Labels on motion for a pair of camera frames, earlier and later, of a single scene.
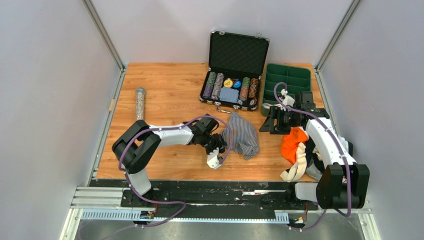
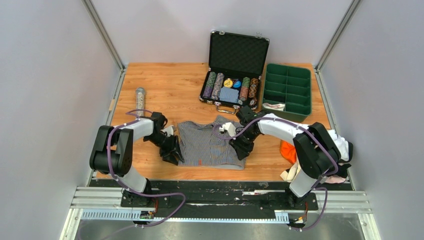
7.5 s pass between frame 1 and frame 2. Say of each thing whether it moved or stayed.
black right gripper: moved
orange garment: stayed
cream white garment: stayed
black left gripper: moved
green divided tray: stayed
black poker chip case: stayed
